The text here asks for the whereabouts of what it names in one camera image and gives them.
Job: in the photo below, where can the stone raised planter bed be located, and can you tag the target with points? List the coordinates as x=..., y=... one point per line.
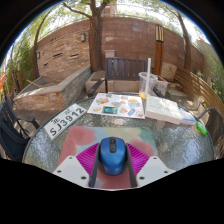
x=53, y=91

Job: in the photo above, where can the beige stone block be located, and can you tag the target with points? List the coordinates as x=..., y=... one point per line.
x=169, y=71

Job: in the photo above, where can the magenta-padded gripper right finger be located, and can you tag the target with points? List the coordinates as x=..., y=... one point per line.
x=141, y=160

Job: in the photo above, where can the dark wall lamp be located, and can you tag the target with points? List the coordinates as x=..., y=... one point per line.
x=38, y=55
x=83, y=37

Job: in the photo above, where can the colourful sticker sheet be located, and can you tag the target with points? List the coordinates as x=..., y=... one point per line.
x=116, y=105

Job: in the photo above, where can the dark wooden bench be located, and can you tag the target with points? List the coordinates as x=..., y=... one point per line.
x=125, y=68

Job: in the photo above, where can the slim tree trunk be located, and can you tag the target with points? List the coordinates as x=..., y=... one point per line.
x=186, y=46

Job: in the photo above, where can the clear plastic cup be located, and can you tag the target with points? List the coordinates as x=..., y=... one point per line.
x=142, y=85

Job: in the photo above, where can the wooden slat fence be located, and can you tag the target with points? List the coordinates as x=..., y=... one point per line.
x=200, y=88

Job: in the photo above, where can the wooden garden lamp post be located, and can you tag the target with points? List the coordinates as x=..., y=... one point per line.
x=158, y=53

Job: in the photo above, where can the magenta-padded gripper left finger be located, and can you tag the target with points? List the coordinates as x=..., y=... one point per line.
x=85, y=160

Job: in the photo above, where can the white book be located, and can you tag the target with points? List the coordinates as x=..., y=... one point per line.
x=163, y=108

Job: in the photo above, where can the white license plate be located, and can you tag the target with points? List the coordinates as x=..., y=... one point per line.
x=65, y=120

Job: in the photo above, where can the white drinking straw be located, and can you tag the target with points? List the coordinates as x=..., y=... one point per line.
x=147, y=76

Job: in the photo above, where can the white and blue tissue pack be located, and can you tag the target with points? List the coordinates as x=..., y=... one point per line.
x=187, y=117

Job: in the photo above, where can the black metal chair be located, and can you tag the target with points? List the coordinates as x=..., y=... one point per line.
x=10, y=133

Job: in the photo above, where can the green wipes pack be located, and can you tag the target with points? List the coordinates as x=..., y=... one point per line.
x=201, y=128

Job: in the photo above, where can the grey wall box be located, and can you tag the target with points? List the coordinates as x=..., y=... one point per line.
x=110, y=54

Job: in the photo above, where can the blue and black computer mouse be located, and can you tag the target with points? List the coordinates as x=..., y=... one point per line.
x=112, y=155

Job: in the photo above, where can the forked tree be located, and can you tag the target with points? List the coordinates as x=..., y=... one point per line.
x=96, y=40

